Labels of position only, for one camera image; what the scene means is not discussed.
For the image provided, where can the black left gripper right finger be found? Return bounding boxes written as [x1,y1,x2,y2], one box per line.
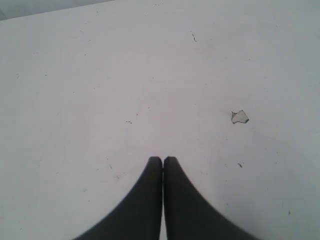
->
[163,156,256,240]

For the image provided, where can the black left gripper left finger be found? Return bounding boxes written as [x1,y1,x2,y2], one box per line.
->
[76,156,163,240]

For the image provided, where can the small torn paper scrap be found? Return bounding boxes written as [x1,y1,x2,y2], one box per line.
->
[231,110,250,124]

